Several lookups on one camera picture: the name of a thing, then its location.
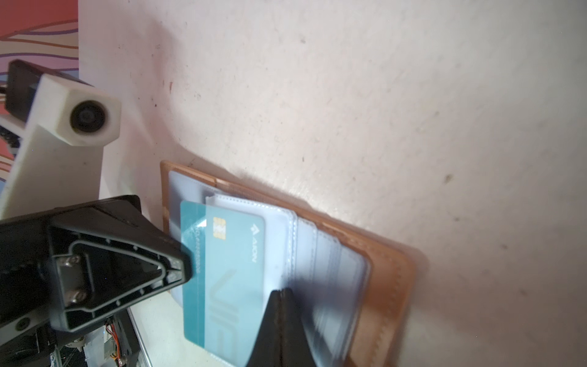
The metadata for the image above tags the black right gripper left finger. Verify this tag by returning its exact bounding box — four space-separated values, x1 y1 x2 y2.
247 291 282 367

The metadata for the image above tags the tan leather card holder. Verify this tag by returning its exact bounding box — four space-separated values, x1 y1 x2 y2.
161 161 415 366

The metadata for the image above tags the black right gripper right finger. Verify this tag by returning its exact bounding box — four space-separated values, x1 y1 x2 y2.
282 288 316 366

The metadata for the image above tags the teal VIP credit card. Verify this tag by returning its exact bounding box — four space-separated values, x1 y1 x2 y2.
180 201 264 366

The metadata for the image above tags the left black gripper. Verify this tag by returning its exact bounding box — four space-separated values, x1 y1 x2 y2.
1 195 192 344

